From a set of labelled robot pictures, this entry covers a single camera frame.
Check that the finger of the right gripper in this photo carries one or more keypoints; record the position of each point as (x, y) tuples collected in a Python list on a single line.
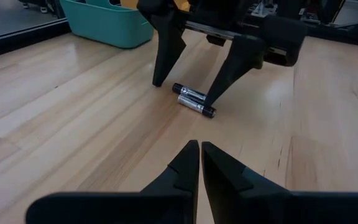
[(241, 59), (169, 46)]

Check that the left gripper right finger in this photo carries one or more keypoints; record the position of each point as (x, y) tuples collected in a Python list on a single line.
[(275, 208)]

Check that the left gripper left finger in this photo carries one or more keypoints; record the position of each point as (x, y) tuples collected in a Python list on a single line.
[(135, 208)]

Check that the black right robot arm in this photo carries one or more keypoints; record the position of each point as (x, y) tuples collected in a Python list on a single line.
[(322, 9)]

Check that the yellow plastic bin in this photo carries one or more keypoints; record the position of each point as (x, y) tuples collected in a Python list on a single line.
[(182, 4)]

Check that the teal plastic bin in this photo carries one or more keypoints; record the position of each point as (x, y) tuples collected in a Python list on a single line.
[(104, 25)]

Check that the black aluminium table frame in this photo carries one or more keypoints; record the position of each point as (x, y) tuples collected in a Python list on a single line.
[(17, 39)]

